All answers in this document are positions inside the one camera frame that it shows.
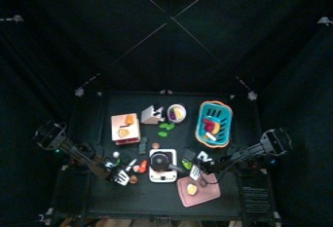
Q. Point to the pale yellow toy food slice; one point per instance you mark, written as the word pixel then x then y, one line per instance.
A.
pixel 123 132

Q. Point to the dark green toy vegetable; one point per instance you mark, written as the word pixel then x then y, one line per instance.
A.
pixel 142 145

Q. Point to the black labelled panel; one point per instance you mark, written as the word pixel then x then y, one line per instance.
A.
pixel 255 198

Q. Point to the grey metal box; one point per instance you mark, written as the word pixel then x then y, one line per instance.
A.
pixel 151 115

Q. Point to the small brown toy disc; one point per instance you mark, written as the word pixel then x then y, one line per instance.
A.
pixel 155 145

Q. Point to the white toy paring knife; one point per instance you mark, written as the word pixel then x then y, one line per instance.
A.
pixel 131 164

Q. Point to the white toy egg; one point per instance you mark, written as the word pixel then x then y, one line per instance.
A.
pixel 115 154

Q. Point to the green toy leaf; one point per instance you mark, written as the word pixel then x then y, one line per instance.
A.
pixel 171 126
pixel 163 125
pixel 162 134

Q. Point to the orange toy carrot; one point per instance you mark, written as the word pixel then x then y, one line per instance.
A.
pixel 143 166

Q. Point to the red yellow toy fruit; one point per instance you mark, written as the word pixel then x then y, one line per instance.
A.
pixel 211 127

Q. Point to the grey frame corner bracket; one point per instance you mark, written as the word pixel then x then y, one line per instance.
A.
pixel 79 91
pixel 324 20
pixel 251 95

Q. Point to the small square toy block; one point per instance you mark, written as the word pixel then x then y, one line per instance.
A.
pixel 189 155

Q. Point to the white toy food stick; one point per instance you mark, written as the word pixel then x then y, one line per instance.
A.
pixel 210 136

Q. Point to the white toy onion half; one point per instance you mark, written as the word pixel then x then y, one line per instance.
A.
pixel 135 169

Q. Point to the white toy bowl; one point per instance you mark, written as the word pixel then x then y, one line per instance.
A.
pixel 177 120

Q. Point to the black pot lid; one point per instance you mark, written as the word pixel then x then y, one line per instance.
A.
pixel 159 161

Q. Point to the yellow toy food in bowl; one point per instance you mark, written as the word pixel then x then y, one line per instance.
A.
pixel 179 113

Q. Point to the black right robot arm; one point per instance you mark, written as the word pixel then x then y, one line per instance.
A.
pixel 246 153

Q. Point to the green toy lettuce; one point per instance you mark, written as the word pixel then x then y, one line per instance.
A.
pixel 186 165

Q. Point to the yellow toy food on board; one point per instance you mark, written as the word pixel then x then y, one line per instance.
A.
pixel 191 189

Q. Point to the white toy induction stove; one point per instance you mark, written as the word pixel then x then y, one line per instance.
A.
pixel 162 177

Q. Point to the purple toy food piece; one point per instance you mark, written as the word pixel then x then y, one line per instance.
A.
pixel 173 114

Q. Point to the brown toy food piece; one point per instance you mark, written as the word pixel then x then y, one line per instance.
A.
pixel 132 179

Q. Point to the pink cutting board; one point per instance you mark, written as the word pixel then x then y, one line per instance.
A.
pixel 203 195

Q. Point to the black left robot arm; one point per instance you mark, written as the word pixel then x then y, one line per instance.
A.
pixel 82 154

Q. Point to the orange toy food piece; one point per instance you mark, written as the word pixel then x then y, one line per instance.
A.
pixel 128 119

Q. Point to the teal basket orange rim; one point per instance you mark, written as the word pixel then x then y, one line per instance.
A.
pixel 223 120

